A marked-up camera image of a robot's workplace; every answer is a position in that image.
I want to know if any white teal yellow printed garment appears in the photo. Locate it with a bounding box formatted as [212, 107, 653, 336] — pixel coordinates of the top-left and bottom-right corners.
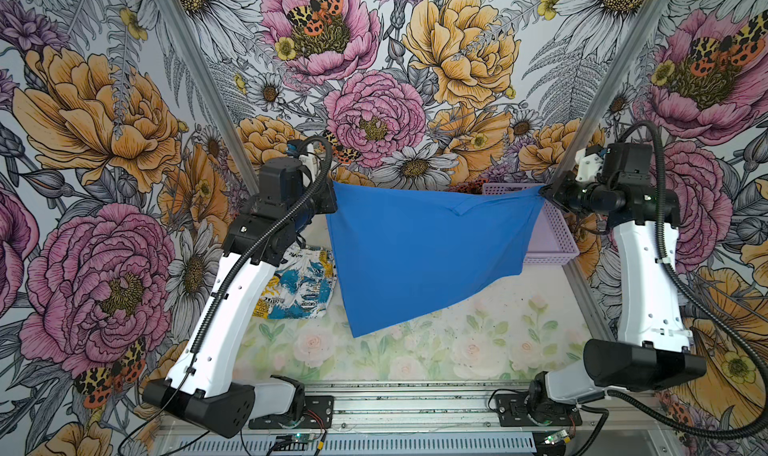
[253, 243, 337, 320]

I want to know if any lavender plastic laundry basket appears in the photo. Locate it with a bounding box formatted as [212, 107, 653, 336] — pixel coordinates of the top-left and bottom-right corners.
[469, 182, 579, 282]

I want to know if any blue cloth garment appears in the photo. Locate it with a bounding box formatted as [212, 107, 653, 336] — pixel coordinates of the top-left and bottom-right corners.
[327, 183, 545, 337]

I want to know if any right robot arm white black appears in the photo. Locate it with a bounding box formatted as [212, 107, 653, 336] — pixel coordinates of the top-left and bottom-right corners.
[525, 143, 706, 424]

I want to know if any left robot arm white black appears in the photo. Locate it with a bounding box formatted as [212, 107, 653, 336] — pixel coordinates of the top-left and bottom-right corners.
[142, 157, 337, 438]

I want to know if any green circuit board left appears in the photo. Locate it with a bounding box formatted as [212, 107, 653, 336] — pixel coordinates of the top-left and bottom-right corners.
[268, 433, 326, 455]

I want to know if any green circuit board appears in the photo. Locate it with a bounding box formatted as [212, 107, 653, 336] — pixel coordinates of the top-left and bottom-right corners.
[542, 429, 571, 445]
[268, 433, 326, 455]

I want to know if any green circuit board right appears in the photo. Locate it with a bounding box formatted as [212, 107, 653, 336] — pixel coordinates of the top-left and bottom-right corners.
[542, 429, 571, 445]

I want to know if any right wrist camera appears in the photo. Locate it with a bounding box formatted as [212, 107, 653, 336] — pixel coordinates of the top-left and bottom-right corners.
[575, 145, 604, 184]

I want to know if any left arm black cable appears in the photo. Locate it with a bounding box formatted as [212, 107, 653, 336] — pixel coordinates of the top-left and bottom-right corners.
[116, 135, 335, 456]

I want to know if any right aluminium corner post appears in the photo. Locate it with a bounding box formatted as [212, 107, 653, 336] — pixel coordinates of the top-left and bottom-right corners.
[548, 0, 671, 190]

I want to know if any aluminium corner post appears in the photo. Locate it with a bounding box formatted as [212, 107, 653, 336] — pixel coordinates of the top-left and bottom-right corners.
[548, 0, 671, 190]
[155, 0, 259, 195]

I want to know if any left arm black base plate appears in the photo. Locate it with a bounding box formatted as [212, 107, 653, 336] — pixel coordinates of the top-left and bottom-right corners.
[246, 395, 335, 430]

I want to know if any aluminium mounting rail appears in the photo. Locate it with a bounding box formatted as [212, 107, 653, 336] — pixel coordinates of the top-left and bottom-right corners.
[161, 381, 667, 434]

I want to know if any white slotted cable duct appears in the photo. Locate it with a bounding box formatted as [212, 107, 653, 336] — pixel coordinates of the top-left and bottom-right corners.
[179, 432, 537, 455]

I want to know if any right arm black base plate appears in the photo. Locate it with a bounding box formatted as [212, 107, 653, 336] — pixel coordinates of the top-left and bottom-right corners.
[488, 391, 583, 427]

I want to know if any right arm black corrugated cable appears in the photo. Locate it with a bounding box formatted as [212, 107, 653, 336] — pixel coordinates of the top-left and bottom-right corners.
[569, 119, 768, 456]

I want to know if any left aluminium corner post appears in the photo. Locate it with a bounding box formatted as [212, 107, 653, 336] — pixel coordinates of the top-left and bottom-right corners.
[155, 0, 259, 195]

